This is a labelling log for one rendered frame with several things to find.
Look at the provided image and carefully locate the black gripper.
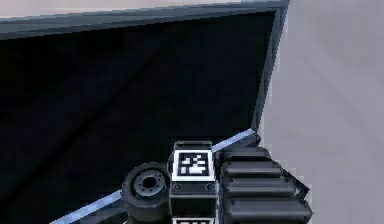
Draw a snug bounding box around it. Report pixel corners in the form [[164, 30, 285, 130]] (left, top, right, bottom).
[[121, 161, 172, 224]]

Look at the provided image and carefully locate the black television set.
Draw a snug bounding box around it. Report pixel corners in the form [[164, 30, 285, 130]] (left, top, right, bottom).
[[0, 0, 290, 224]]

